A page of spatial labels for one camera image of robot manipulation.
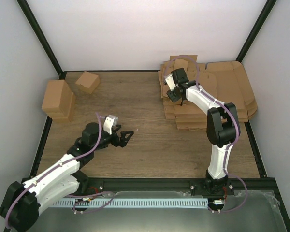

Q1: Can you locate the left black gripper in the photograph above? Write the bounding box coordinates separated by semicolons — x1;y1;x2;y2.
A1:
92;124;134;151

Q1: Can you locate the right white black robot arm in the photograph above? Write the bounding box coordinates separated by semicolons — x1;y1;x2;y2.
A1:
165;68;240;195

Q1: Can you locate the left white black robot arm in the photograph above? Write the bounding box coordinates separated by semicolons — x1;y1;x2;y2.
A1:
0;118;134;232

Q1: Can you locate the small folded cardboard box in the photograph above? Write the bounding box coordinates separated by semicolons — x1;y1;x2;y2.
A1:
75;71;101;94

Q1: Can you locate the large folded cardboard box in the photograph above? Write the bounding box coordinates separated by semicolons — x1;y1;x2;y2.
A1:
42;80;76;123

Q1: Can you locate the stack of flat cardboard blanks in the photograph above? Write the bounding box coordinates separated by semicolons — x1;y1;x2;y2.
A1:
158;55;217;131

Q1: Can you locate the large flat cardboard blanks stack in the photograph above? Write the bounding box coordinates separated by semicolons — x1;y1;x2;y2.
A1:
206;61;258;123

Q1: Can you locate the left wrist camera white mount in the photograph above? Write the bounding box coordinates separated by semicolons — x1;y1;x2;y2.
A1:
103;115;118;135

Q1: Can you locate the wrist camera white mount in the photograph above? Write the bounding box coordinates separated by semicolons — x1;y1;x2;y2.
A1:
164;74;176;91
103;115;118;135

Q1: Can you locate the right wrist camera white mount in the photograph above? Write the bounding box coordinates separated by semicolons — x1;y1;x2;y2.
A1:
164;74;176;91

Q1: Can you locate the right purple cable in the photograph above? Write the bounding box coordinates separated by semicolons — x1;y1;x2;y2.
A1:
163;56;248;215

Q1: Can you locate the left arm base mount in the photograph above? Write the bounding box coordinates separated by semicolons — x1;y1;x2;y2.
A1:
72;178;104;196

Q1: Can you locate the left black frame post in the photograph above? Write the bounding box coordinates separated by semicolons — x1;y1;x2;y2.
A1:
17;0;63;76

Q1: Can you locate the black frame post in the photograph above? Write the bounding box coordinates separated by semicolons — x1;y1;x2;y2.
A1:
17;0;63;76
236;0;277;63

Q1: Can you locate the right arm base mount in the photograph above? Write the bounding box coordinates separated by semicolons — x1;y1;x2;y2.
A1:
189;178;234;197

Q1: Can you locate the light blue slotted cable duct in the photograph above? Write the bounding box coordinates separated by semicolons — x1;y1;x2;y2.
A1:
51;198;208;209

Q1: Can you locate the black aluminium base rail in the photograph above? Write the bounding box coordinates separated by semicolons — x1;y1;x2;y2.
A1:
72;177;278;193

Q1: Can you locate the right black frame post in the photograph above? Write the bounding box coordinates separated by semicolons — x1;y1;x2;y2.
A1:
236;0;277;63

